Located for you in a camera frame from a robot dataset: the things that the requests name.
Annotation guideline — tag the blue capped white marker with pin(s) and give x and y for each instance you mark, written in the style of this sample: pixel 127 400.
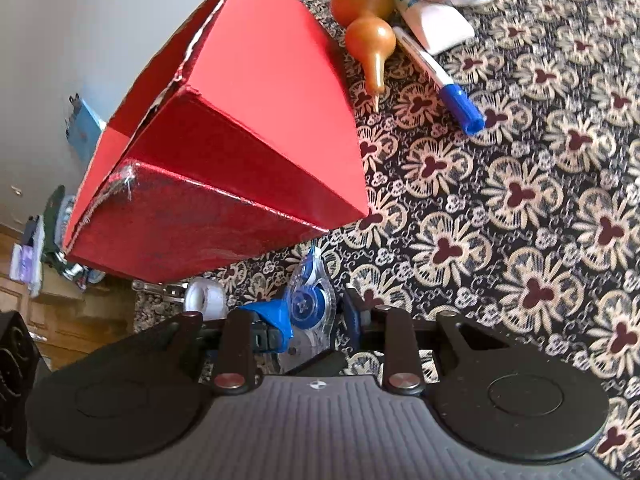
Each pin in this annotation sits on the blue capped white marker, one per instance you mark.
pixel 445 85

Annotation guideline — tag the red cardboard box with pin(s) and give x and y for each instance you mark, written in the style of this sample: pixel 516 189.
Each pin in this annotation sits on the red cardboard box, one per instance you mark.
pixel 235 135

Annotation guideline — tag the white tube with blue cap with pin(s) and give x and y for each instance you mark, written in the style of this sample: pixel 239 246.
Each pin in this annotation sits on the white tube with blue cap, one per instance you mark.
pixel 435 25

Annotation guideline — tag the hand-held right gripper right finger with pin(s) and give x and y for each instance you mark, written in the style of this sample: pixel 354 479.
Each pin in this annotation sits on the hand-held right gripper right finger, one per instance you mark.
pixel 352 322

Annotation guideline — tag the brown gourd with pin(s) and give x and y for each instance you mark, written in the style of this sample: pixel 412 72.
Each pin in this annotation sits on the brown gourd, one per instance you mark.
pixel 367 25

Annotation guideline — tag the blue correction tape dispenser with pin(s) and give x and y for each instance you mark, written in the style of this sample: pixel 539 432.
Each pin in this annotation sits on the blue correction tape dispenser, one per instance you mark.
pixel 310 290

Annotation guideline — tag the clear tape roll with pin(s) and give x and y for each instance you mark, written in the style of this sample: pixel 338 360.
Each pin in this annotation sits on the clear tape roll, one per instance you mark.
pixel 205 297

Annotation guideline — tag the green white striped cloth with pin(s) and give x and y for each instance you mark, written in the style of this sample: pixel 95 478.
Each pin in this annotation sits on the green white striped cloth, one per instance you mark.
pixel 55 230

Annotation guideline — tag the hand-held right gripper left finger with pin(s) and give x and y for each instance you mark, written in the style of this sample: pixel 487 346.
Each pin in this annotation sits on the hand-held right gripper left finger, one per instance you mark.
pixel 274 322

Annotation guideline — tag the floral patterned tablecloth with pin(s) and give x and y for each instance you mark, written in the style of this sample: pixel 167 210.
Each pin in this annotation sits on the floral patterned tablecloth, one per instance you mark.
pixel 500 200

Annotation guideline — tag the wooden side cabinet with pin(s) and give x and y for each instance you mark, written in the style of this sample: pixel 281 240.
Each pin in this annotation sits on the wooden side cabinet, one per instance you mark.
pixel 75 320

